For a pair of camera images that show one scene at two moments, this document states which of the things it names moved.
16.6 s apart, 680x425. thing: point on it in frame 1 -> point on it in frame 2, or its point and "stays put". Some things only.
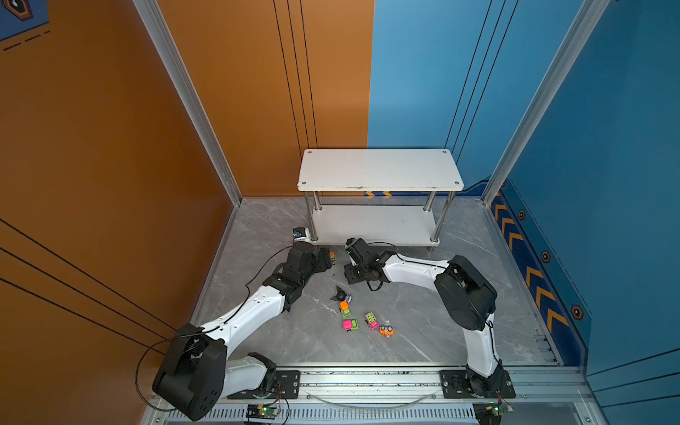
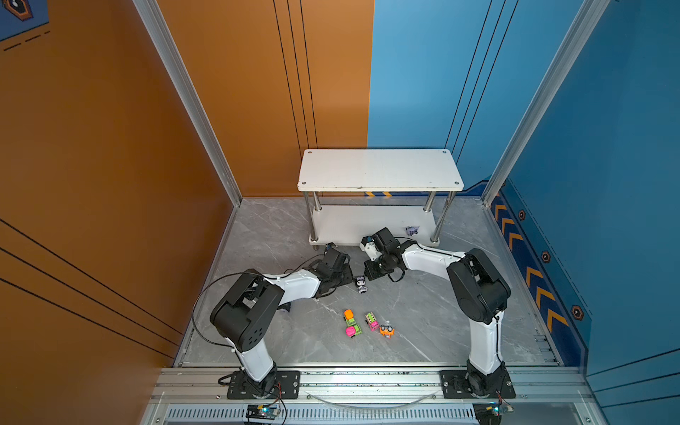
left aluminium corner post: (178, 63) stays put
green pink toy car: (371, 320) stays put
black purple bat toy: (339, 296) -> (360, 282)
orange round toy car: (386, 330) stays put
